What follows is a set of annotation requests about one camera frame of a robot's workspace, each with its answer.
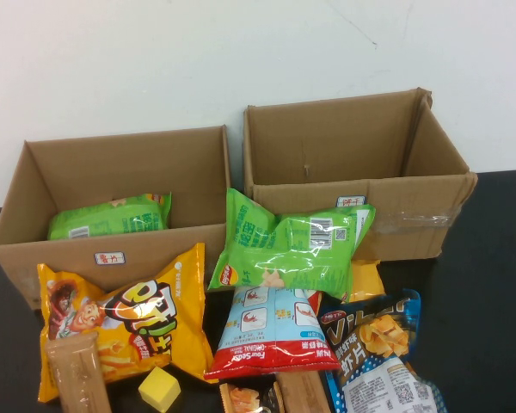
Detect green Lay's cucumber chips bag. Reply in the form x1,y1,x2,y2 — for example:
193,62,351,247
46,192,173,241

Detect plain yellow snack bag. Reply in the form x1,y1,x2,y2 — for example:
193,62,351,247
347,259,387,304

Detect large yellow chef snack bag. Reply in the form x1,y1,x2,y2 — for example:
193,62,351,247
36,242,216,404

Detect brown wrapped snack bar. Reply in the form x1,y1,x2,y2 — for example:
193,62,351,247
44,330,113,413
274,372,328,413

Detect brown packet with orange snack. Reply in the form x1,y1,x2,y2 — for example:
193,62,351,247
218,381,285,413

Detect green chips bag barcode side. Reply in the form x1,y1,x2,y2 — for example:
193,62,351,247
207,187,378,302

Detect white sticker blue border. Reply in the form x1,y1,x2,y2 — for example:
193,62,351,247
335,195,367,209

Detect tall cardboard box with tape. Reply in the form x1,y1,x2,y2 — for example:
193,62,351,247
243,87,478,263

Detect red blue Four Seas bag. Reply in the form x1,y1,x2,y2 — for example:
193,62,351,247
203,286,341,382

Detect cardboard box with chips label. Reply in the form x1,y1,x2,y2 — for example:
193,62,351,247
0,124,234,311

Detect white sticker red chips writing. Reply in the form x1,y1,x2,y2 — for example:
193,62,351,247
94,251,126,267

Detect dark blue shrimp chips bag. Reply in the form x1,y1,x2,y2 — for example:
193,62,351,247
317,288,446,413

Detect yellow foam cube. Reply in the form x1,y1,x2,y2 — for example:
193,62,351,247
137,366,182,410

